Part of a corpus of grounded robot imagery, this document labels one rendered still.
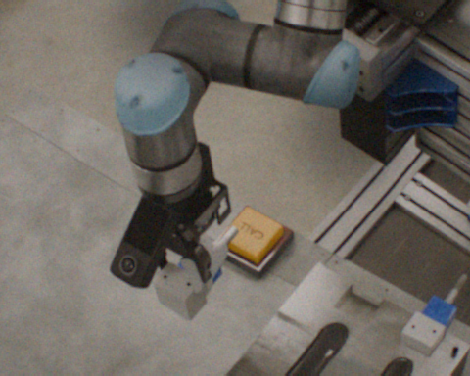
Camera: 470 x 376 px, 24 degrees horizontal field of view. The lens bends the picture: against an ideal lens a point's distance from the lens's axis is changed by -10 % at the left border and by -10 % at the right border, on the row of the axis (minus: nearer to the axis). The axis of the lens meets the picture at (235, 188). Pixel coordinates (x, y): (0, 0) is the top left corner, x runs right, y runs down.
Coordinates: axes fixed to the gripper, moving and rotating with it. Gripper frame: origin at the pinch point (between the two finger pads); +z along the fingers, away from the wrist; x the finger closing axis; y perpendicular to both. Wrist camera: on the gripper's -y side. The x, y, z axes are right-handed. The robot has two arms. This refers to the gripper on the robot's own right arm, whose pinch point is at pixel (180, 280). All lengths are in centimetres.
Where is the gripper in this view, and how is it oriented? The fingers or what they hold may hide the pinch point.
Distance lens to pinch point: 144.1
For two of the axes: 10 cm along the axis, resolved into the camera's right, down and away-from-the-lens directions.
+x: -8.0, -4.4, 4.1
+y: 5.9, -6.8, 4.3
